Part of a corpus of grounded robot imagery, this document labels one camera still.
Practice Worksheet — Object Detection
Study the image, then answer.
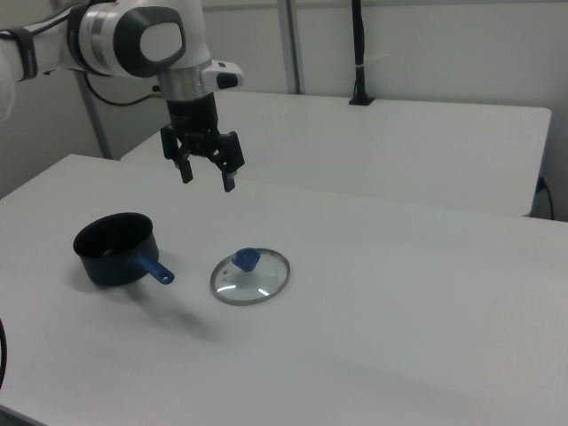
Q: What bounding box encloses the grey metal frame post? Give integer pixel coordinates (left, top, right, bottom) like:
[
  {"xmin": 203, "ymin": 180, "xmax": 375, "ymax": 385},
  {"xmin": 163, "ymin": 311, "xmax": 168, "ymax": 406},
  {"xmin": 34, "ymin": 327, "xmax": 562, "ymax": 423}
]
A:
[
  {"xmin": 73, "ymin": 70, "xmax": 113, "ymax": 160},
  {"xmin": 277, "ymin": 0, "xmax": 308, "ymax": 95}
]

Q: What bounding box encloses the black cable with blue plug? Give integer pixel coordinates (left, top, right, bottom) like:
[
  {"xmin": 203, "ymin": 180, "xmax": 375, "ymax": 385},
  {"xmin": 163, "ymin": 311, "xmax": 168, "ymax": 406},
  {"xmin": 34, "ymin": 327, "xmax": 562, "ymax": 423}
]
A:
[{"xmin": 536, "ymin": 176, "xmax": 556, "ymax": 219}]

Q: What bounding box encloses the dark blue saucepan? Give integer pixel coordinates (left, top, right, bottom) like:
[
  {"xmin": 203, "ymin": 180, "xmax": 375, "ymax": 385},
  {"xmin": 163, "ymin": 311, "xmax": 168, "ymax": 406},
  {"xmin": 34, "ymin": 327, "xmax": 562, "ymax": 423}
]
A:
[{"xmin": 73, "ymin": 212, "xmax": 176, "ymax": 288}]

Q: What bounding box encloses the thick black cable with connector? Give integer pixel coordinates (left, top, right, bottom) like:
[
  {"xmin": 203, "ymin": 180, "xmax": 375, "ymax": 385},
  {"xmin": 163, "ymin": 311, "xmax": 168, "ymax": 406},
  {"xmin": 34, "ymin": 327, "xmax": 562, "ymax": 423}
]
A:
[{"xmin": 0, "ymin": 316, "xmax": 9, "ymax": 388}]

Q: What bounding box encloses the glass lid with blue knob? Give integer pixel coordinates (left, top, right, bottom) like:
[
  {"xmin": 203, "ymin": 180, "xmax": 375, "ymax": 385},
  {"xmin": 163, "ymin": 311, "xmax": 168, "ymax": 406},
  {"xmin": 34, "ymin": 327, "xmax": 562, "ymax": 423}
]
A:
[{"xmin": 209, "ymin": 247, "xmax": 292, "ymax": 308}]

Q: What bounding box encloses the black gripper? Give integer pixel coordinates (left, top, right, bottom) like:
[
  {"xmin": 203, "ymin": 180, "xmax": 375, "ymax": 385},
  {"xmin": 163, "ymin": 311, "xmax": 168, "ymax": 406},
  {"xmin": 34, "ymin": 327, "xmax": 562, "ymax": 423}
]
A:
[{"xmin": 160, "ymin": 92, "xmax": 247, "ymax": 193}]

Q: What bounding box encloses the black pole with clamp base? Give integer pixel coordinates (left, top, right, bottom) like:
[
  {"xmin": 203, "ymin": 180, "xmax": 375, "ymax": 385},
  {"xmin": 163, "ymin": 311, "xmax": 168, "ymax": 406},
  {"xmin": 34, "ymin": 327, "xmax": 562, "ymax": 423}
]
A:
[{"xmin": 348, "ymin": 0, "xmax": 376, "ymax": 107}]

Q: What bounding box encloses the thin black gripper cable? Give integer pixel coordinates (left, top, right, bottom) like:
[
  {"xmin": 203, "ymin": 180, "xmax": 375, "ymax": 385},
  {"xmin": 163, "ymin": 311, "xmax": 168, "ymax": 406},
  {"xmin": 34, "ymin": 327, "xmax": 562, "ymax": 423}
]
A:
[{"xmin": 83, "ymin": 72, "xmax": 163, "ymax": 108}]

